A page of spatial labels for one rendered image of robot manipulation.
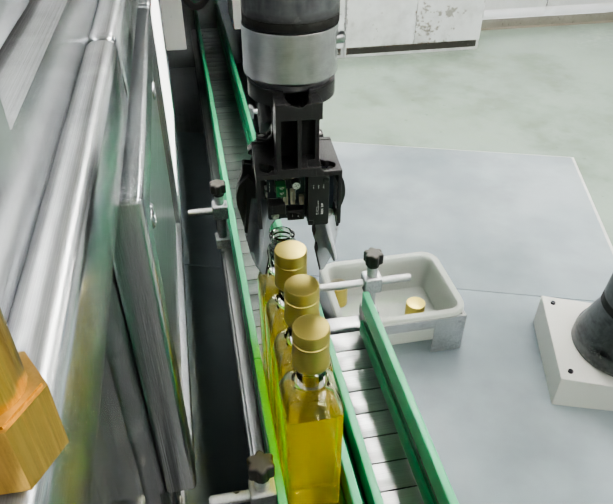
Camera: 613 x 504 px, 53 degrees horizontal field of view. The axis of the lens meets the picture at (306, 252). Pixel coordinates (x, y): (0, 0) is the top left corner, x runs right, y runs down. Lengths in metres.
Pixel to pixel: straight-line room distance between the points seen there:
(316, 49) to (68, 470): 0.35
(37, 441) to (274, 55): 0.36
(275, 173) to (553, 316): 0.74
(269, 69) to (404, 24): 4.26
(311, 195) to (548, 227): 1.03
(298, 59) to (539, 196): 1.19
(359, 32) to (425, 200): 3.21
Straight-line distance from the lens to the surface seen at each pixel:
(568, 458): 1.03
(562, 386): 1.06
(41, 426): 0.17
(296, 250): 0.63
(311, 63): 0.48
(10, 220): 0.25
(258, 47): 0.48
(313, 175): 0.50
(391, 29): 4.70
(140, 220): 0.43
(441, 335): 1.09
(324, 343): 0.54
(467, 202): 1.53
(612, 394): 1.09
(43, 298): 0.23
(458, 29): 4.89
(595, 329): 1.07
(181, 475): 0.64
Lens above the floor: 1.54
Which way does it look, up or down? 37 degrees down
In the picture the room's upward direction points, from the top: straight up
